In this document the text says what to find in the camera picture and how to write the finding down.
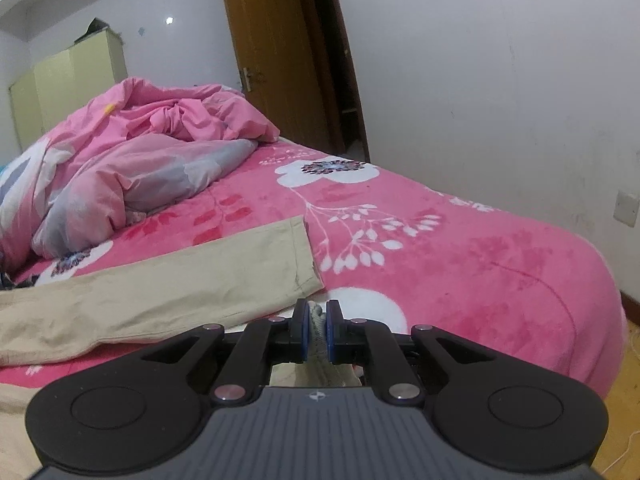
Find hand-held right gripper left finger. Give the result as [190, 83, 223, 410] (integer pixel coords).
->
[135, 299, 312, 406]

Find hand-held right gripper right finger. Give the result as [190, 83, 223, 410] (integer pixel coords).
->
[325, 299, 503, 406]

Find beige pants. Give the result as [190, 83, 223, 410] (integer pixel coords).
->
[0, 215, 363, 468]

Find pink floral blanket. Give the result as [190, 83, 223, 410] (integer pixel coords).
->
[0, 141, 628, 413]

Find pink and grey duvet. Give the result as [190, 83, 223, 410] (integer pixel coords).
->
[0, 77, 281, 261]

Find brown wooden door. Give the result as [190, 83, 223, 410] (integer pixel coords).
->
[217, 0, 372, 163]

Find pale yellow wardrobe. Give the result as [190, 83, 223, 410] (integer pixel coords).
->
[7, 27, 129, 153]

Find dark cloth bundle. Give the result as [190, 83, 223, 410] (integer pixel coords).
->
[75, 17, 122, 44]

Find white loose cable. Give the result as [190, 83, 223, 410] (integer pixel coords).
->
[600, 330, 640, 476]

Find white wall plate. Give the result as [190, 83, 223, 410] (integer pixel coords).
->
[614, 190, 639, 226]

